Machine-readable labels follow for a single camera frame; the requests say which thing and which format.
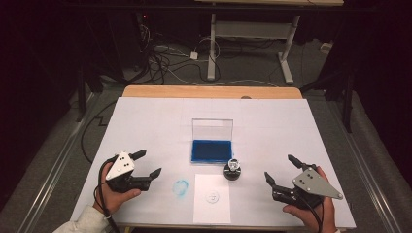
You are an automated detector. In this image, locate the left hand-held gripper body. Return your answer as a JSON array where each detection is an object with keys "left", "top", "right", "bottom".
[{"left": 105, "top": 150, "right": 152, "bottom": 193}]

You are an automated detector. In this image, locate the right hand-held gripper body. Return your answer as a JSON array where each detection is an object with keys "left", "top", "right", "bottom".
[{"left": 271, "top": 163, "right": 344, "bottom": 210}]

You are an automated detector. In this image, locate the black round stamp cap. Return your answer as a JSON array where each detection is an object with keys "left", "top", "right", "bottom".
[{"left": 223, "top": 163, "right": 242, "bottom": 182}]

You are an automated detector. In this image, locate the blue ink pad clear lid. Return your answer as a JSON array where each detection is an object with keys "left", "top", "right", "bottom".
[{"left": 190, "top": 117, "right": 234, "bottom": 164}]

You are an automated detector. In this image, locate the person's left hand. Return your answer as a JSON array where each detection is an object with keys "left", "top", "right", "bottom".
[{"left": 92, "top": 159, "right": 143, "bottom": 216}]

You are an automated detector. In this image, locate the person's right hand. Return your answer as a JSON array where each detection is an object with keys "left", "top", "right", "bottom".
[{"left": 282, "top": 166, "right": 338, "bottom": 233}]

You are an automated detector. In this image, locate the white table cover board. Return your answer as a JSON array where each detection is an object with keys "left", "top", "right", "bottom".
[{"left": 70, "top": 96, "right": 357, "bottom": 229}]

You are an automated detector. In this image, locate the white paper sheet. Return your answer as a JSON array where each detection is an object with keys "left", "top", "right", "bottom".
[{"left": 192, "top": 173, "right": 232, "bottom": 224}]

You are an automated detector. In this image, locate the wooden table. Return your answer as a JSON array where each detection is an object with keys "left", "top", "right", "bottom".
[{"left": 121, "top": 84, "right": 303, "bottom": 100}]

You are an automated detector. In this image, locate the right hand-held gripper cable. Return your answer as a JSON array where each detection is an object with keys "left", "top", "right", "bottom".
[{"left": 299, "top": 196, "right": 325, "bottom": 233}]

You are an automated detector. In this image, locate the hand-held gripper cable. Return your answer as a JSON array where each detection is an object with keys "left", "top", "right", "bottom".
[
  {"left": 299, "top": 196, "right": 325, "bottom": 233},
  {"left": 93, "top": 158, "right": 121, "bottom": 233}
]

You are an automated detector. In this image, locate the left hand-held gripper cable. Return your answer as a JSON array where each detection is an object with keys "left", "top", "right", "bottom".
[{"left": 93, "top": 158, "right": 121, "bottom": 233}]

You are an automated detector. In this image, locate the black floor cable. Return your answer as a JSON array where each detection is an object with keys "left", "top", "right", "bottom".
[{"left": 80, "top": 100, "right": 118, "bottom": 164}]

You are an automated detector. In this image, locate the metal floor rail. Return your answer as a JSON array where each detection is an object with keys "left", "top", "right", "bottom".
[
  {"left": 326, "top": 100, "right": 402, "bottom": 233},
  {"left": 16, "top": 93, "right": 101, "bottom": 233}
]

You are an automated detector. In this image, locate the tangle of black cables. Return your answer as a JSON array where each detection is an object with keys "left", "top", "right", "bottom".
[{"left": 135, "top": 23, "right": 222, "bottom": 85}]

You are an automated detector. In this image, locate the white floor cable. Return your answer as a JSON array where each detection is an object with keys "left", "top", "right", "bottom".
[{"left": 163, "top": 66, "right": 280, "bottom": 88}]

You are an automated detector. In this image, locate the white metal desk frame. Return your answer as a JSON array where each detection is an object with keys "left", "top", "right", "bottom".
[{"left": 194, "top": 0, "right": 344, "bottom": 85}]

